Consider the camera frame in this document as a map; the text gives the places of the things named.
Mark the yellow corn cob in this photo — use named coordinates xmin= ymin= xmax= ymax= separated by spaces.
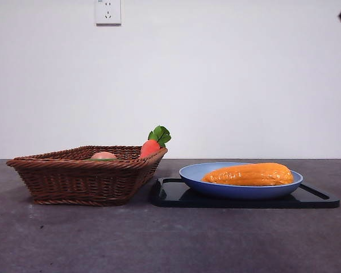
xmin=201 ymin=162 xmax=294 ymax=187

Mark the blue round plate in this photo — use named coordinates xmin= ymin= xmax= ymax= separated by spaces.
xmin=178 ymin=162 xmax=304 ymax=200

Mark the brown wicker basket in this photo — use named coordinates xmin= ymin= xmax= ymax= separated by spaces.
xmin=5 ymin=145 xmax=168 ymax=206

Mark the orange carrot with green leaves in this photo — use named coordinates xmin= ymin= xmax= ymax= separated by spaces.
xmin=139 ymin=125 xmax=172 ymax=159

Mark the black rectangular tray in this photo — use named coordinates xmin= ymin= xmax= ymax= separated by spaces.
xmin=151 ymin=177 xmax=340 ymax=209

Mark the pale pink egg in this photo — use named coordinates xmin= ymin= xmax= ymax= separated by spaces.
xmin=90 ymin=151 xmax=118 ymax=160

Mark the white wall socket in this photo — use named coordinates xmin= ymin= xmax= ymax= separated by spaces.
xmin=95 ymin=0 xmax=122 ymax=27

